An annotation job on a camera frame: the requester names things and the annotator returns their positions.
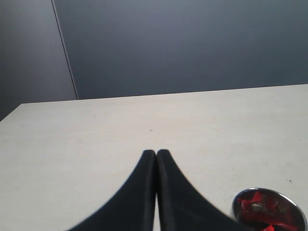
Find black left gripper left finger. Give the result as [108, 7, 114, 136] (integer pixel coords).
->
[71, 150, 156, 231]

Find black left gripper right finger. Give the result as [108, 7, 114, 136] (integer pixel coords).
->
[156, 149, 248, 231]

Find steel cup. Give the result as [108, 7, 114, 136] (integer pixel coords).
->
[230, 188, 308, 231]

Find red candies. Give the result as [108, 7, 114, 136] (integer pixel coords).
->
[236, 190, 300, 231]

